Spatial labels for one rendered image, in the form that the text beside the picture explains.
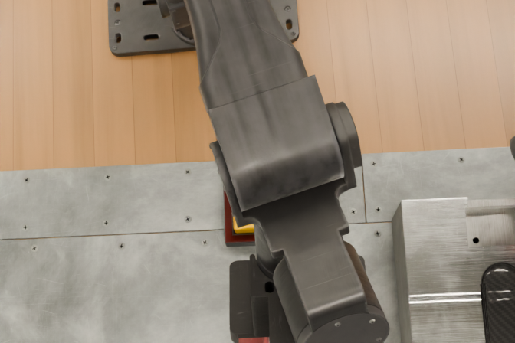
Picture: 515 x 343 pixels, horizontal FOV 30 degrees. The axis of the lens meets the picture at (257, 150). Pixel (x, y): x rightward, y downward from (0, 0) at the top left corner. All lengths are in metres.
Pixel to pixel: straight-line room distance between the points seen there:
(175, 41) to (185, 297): 0.27
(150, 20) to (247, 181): 0.49
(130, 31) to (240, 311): 0.41
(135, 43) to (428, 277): 0.39
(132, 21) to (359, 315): 0.54
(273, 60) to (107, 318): 0.46
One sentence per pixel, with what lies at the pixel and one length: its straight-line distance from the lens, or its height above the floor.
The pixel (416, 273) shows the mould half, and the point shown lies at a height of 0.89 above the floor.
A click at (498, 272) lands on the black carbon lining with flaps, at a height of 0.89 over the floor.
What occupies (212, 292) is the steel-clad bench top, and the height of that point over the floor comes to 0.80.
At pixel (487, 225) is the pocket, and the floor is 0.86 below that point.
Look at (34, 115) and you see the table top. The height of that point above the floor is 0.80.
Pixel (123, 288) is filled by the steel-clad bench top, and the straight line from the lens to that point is 0.96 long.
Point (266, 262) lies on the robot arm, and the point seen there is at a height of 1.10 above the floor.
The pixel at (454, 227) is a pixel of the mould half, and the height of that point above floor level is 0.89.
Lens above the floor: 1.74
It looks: 74 degrees down
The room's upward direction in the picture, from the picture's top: 8 degrees counter-clockwise
